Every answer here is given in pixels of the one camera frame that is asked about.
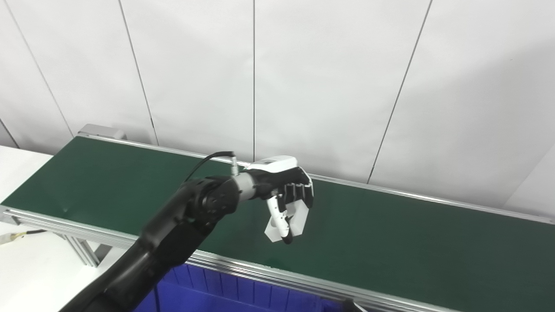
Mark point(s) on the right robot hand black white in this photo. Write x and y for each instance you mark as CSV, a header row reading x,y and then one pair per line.
x,y
349,307

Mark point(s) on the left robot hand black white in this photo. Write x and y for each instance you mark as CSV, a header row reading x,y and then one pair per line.
x,y
282,173

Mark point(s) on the white square part round hole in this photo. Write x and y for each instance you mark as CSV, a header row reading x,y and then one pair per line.
x,y
299,221

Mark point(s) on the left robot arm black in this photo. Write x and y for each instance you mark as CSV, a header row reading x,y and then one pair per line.
x,y
173,234

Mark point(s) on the blue plastic bin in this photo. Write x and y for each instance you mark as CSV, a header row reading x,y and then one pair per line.
x,y
225,290

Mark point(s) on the grey conveyor motor box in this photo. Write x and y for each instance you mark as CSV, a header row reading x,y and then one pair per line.
x,y
99,131

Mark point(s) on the aluminium conveyor leg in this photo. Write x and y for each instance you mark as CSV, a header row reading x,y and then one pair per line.
x,y
84,249

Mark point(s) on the green conveyor belt aluminium frame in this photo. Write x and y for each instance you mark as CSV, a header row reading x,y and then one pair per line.
x,y
390,242

